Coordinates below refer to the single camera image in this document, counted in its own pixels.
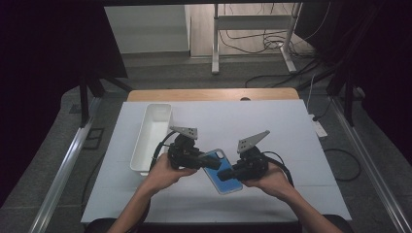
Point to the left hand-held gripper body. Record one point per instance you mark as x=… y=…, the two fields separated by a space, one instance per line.
x=184 y=153

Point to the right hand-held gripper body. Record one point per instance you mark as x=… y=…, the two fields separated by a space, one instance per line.
x=251 y=165

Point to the phone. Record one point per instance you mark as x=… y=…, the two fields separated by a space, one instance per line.
x=228 y=185

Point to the person's right hand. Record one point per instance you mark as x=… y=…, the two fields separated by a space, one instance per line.
x=272 y=183

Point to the person's left hand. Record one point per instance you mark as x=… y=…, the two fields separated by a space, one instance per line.
x=165 y=174

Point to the white plastic storage bin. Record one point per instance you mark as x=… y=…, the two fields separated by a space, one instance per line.
x=151 y=136

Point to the white table mat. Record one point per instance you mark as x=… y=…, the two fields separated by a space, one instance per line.
x=252 y=116

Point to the wooden table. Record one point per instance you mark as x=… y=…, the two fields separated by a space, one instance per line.
x=210 y=94

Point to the white power strip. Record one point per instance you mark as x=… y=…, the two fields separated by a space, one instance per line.
x=319 y=128

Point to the black metal stand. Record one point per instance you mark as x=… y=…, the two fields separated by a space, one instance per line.
x=84 y=100
x=349 y=100

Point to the person's dark clothing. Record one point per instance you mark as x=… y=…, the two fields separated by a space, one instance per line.
x=97 y=227

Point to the white cabinet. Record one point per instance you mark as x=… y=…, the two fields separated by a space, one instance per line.
x=149 y=29

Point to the black curtain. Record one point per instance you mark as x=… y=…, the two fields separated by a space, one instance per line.
x=382 y=64
x=42 y=81

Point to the black square floor frame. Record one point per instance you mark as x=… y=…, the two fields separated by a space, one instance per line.
x=88 y=142

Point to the aluminium rail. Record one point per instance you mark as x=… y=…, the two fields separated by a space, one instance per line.
x=69 y=155
x=369 y=161

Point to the white desk frame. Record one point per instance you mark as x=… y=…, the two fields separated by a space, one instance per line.
x=251 y=22

